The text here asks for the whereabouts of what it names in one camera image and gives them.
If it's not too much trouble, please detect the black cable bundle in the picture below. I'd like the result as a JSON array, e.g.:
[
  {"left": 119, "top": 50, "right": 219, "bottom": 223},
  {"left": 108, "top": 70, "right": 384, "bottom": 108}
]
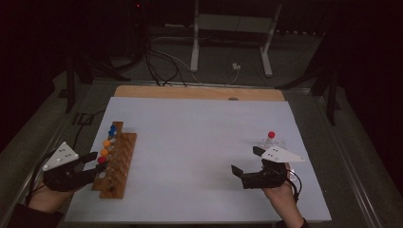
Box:
[{"left": 126, "top": 0, "right": 188, "bottom": 88}]

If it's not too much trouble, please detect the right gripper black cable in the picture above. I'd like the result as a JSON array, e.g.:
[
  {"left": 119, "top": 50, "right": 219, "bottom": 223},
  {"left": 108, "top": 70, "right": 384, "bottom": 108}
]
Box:
[{"left": 284, "top": 168, "right": 304, "bottom": 204}]

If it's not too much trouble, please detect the grey metal rail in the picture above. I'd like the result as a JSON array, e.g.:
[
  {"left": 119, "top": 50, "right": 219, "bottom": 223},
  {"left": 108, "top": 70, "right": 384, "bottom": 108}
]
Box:
[
  {"left": 312, "top": 89, "right": 384, "bottom": 228},
  {"left": 0, "top": 85, "right": 93, "bottom": 228}
]

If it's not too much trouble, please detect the black power strip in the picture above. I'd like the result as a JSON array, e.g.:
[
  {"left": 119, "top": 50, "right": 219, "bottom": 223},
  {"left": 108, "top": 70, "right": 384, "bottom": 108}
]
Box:
[{"left": 275, "top": 28, "right": 321, "bottom": 36}]

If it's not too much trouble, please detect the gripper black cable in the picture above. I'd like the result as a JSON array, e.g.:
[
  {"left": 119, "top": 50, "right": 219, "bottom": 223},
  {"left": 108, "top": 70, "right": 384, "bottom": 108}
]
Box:
[
  {"left": 284, "top": 168, "right": 304, "bottom": 204},
  {"left": 26, "top": 150, "right": 58, "bottom": 207}
]

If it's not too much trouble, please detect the black tripod stand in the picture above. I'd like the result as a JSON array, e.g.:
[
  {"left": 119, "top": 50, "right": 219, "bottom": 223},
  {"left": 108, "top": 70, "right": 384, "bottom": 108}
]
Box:
[
  {"left": 65, "top": 51, "right": 131, "bottom": 114},
  {"left": 275, "top": 60, "right": 342, "bottom": 126}
]

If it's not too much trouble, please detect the clear acrylic test tube rack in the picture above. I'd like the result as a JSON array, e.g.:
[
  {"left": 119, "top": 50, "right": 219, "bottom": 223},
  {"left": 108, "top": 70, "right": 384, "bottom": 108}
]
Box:
[{"left": 258, "top": 136, "right": 299, "bottom": 183}]

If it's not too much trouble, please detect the white floor cable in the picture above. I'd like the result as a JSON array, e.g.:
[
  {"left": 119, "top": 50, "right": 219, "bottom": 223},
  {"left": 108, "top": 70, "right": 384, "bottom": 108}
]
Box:
[{"left": 151, "top": 35, "right": 241, "bottom": 86}]

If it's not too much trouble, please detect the grey metal stand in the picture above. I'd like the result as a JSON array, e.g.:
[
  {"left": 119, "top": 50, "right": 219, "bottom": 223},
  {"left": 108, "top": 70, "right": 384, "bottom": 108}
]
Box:
[{"left": 189, "top": 0, "right": 283, "bottom": 78}]

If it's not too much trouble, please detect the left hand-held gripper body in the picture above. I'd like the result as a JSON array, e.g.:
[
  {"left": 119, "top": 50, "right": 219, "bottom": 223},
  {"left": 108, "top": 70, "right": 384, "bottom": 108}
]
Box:
[{"left": 42, "top": 141, "right": 93, "bottom": 193}]

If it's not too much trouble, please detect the person's left hand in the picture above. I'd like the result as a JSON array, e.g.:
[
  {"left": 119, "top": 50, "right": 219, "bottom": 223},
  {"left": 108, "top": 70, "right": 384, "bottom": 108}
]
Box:
[{"left": 28, "top": 184, "right": 76, "bottom": 214}]

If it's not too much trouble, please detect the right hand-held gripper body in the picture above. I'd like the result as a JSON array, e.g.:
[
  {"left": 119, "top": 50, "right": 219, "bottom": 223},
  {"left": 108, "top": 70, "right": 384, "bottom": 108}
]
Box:
[{"left": 240, "top": 144, "right": 306, "bottom": 190}]

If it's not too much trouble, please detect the wooden test tube rack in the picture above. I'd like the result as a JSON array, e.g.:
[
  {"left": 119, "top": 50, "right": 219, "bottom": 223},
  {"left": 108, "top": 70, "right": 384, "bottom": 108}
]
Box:
[{"left": 91, "top": 121, "right": 138, "bottom": 200}]

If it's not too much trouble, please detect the floor socket box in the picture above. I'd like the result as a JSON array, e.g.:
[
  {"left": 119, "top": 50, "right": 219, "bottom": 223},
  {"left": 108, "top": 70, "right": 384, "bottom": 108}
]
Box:
[{"left": 73, "top": 112, "right": 95, "bottom": 126}]

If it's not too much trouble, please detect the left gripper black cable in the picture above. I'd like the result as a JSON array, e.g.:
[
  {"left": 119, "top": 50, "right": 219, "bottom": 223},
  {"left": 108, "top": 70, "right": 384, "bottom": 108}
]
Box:
[{"left": 26, "top": 150, "right": 58, "bottom": 207}]

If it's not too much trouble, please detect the white table sheet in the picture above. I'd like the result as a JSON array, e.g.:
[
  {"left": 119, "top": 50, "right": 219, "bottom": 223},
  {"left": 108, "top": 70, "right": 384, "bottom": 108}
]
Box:
[{"left": 65, "top": 96, "right": 333, "bottom": 222}]

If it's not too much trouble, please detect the black floor cable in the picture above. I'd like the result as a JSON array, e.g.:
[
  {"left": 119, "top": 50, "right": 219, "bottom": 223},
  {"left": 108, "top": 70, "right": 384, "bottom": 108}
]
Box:
[{"left": 15, "top": 108, "right": 107, "bottom": 227}]

